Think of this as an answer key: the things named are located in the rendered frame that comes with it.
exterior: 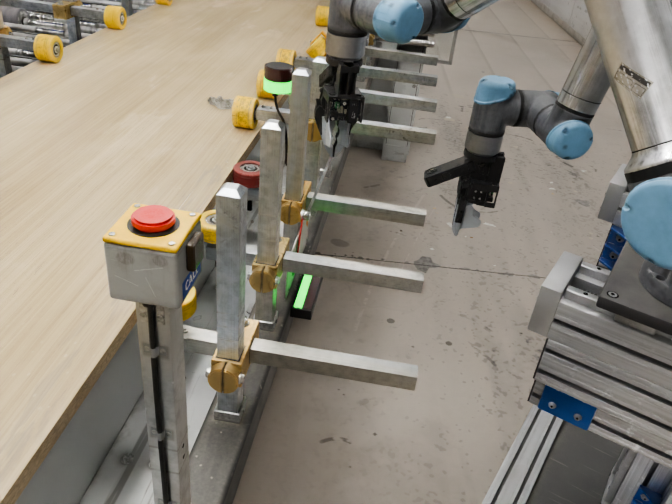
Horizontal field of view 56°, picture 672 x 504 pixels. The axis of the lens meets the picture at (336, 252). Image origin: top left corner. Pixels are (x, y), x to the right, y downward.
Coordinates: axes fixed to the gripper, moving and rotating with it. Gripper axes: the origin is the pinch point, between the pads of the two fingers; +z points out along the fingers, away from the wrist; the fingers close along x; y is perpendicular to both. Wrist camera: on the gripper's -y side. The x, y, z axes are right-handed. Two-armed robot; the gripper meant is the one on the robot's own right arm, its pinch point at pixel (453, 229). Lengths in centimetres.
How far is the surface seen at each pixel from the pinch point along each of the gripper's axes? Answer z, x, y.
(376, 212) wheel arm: -2.2, -1.6, -18.1
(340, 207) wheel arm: -2.1, -1.6, -26.4
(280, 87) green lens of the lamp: -30, -7, -41
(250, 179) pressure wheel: -7.0, -4.0, -47.1
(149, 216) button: -41, -81, -37
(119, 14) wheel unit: -13, 100, -124
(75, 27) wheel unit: -5, 104, -145
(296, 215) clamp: -2.2, -8.6, -35.3
